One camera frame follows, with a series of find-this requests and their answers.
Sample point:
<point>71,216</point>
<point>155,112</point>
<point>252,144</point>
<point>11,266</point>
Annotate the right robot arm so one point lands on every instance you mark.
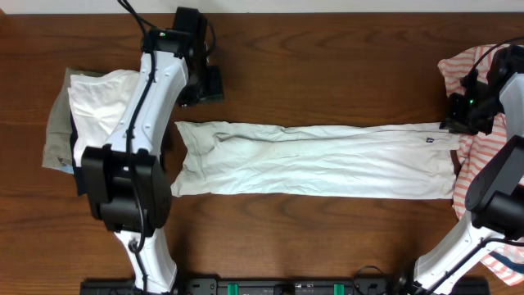
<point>494,209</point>

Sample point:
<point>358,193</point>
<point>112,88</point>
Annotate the folded olive garment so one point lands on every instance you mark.
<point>56,150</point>

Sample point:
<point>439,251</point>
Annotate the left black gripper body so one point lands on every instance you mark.
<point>206,85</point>

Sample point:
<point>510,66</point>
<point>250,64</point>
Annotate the red white striped shirt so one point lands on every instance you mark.
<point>474,153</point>

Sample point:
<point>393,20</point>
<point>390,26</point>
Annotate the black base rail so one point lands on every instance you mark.
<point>373,284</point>

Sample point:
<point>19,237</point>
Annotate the white t-shirt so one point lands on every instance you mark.
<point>411,161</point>

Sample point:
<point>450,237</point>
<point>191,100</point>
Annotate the folded white shirt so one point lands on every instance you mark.
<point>97,104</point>

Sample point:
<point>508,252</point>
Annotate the light blue folded garment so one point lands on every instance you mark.
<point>66,169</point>

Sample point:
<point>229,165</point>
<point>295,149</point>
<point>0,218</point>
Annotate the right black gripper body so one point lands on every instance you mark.
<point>475,115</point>

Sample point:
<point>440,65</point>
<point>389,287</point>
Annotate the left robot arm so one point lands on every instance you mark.
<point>125,182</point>

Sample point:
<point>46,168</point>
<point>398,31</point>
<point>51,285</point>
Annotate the folded black garment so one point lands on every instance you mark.
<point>77,171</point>

